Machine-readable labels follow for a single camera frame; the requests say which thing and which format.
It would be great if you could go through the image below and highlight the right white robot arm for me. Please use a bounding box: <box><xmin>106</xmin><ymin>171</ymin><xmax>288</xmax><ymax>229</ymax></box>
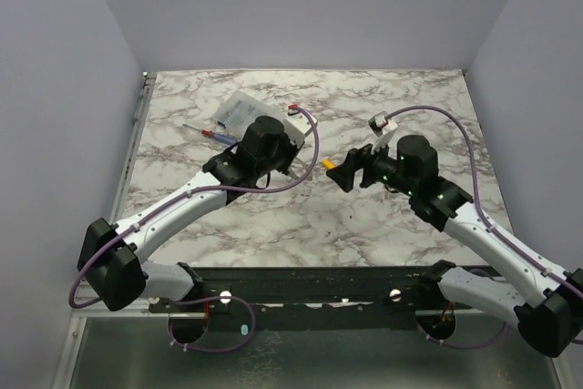
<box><xmin>326</xmin><ymin>135</ymin><xmax>582</xmax><ymax>357</ymax></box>

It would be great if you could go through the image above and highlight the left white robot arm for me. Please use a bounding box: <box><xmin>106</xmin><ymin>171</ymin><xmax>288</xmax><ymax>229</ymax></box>
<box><xmin>77</xmin><ymin>112</ymin><xmax>317</xmax><ymax>312</ymax></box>

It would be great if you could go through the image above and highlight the blue red screwdriver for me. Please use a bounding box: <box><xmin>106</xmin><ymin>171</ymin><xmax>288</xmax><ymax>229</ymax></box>
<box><xmin>183</xmin><ymin>124</ymin><xmax>238</xmax><ymax>146</ymax></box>

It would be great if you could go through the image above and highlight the clear plastic parts box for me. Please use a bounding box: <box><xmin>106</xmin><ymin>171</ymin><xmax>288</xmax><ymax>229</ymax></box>
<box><xmin>212</xmin><ymin>90</ymin><xmax>285</xmax><ymax>138</ymax></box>

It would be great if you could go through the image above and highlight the yellow handled screwdriver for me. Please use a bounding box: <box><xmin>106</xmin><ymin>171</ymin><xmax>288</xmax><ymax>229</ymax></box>
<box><xmin>322</xmin><ymin>159</ymin><xmax>334</xmax><ymax>169</ymax></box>

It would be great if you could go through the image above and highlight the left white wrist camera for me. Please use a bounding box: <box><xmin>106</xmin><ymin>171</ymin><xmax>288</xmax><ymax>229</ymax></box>
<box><xmin>283</xmin><ymin>107</ymin><xmax>306</xmax><ymax>148</ymax></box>

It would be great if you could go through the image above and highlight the left aluminium side rail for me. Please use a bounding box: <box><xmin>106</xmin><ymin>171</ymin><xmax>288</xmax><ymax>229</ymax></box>
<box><xmin>108</xmin><ymin>71</ymin><xmax>158</xmax><ymax>222</ymax></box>

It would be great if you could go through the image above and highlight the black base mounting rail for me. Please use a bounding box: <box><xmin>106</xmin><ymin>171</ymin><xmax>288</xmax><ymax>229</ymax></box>
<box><xmin>148</xmin><ymin>265</ymin><xmax>449</xmax><ymax>331</ymax></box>

